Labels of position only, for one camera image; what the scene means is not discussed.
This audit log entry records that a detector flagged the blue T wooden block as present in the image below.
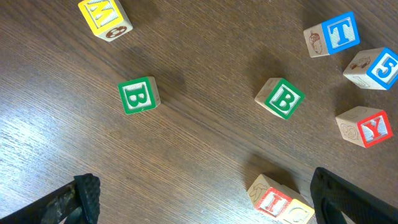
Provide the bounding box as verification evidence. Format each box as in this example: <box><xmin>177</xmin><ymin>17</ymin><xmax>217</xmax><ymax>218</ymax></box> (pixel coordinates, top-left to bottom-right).
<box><xmin>303</xmin><ymin>11</ymin><xmax>361</xmax><ymax>58</ymax></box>

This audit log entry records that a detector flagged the red Y wooden block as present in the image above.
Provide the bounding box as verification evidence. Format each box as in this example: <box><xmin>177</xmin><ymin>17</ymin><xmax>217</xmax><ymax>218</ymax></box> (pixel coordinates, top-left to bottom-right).
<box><xmin>335</xmin><ymin>106</ymin><xmax>393</xmax><ymax>148</ymax></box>

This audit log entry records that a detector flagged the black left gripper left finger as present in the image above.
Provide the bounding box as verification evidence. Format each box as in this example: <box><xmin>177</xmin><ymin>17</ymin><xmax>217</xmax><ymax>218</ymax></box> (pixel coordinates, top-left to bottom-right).
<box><xmin>1</xmin><ymin>173</ymin><xmax>100</xmax><ymax>224</ymax></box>

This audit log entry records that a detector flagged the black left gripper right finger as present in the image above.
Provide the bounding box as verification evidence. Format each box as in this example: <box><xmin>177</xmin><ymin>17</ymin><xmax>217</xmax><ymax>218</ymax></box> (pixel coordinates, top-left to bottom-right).
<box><xmin>310</xmin><ymin>167</ymin><xmax>397</xmax><ymax>224</ymax></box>

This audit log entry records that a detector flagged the blue 5 wooden block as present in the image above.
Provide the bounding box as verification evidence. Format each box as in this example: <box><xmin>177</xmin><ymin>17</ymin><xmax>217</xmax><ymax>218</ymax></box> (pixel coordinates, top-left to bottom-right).
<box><xmin>343</xmin><ymin>47</ymin><xmax>397</xmax><ymax>90</ymax></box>

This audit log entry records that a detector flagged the green B wooden block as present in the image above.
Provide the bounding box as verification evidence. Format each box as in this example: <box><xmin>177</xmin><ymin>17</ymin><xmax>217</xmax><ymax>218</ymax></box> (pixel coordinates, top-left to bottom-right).
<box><xmin>254</xmin><ymin>78</ymin><xmax>305</xmax><ymax>120</ymax></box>

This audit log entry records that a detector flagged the yellow block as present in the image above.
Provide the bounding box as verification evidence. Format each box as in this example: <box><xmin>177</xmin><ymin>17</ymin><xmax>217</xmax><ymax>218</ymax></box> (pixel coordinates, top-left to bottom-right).
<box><xmin>278</xmin><ymin>185</ymin><xmax>315</xmax><ymax>224</ymax></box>
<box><xmin>78</xmin><ymin>0</ymin><xmax>133</xmax><ymax>42</ymax></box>

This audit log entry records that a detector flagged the red I wooden block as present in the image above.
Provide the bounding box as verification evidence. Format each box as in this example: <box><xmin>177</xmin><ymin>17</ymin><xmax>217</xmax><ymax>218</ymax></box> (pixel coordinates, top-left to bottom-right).
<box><xmin>247</xmin><ymin>174</ymin><xmax>292</xmax><ymax>219</ymax></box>

